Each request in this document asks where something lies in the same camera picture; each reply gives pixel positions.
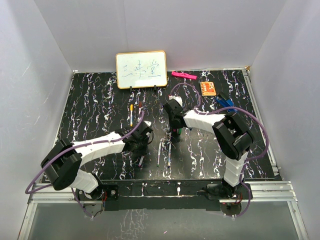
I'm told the white pen red tip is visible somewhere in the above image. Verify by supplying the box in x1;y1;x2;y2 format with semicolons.
137;107;142;122

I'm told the white pen purple tip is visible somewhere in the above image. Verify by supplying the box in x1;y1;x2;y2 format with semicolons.
138;155;145;167

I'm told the blue stapler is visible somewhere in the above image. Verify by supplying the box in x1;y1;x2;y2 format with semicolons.
216;92;235;108

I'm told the white pen blue tip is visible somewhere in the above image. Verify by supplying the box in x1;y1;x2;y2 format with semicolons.
167;143;172;169

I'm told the pink plastic clip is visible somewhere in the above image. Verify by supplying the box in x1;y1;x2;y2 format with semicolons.
171;71;197;80

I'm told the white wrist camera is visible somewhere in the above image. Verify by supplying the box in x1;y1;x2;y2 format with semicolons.
169;95;183;107
143;120;152;127

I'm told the orange spiral notebook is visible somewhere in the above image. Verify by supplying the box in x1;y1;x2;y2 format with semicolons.
200;81;217;97

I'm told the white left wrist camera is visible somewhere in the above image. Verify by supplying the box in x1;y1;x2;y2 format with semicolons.
143;120;152;127

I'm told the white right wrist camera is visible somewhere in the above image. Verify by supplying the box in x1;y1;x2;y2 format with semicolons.
169;95;183;107

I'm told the white pen green tip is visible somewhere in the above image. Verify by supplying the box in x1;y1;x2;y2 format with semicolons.
156;142;162;168

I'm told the white board with yellow frame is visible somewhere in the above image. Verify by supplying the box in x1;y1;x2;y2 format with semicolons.
115;50;168;89

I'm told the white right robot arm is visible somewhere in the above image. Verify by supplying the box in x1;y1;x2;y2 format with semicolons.
163;98;254;199

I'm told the white pen yellow tip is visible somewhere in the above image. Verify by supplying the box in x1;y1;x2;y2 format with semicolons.
130;109;133;127

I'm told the black front mounting rail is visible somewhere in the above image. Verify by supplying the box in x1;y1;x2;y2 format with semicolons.
102;179;227;211

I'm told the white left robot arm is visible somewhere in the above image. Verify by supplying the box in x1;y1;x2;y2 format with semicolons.
40;120;153;200

